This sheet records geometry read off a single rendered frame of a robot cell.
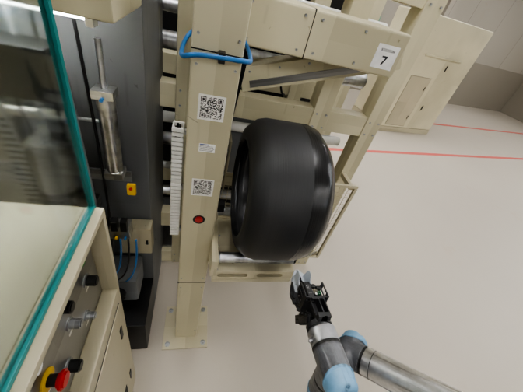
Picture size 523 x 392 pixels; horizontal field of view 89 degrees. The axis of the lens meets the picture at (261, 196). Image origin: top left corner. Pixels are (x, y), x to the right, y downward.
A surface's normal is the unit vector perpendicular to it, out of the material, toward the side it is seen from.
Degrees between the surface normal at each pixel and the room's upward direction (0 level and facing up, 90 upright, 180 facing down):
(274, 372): 0
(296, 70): 90
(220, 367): 0
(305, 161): 31
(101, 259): 90
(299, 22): 90
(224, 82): 90
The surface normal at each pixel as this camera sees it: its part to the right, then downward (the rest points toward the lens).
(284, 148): 0.26, -0.46
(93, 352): 0.22, -0.76
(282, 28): 0.14, 0.65
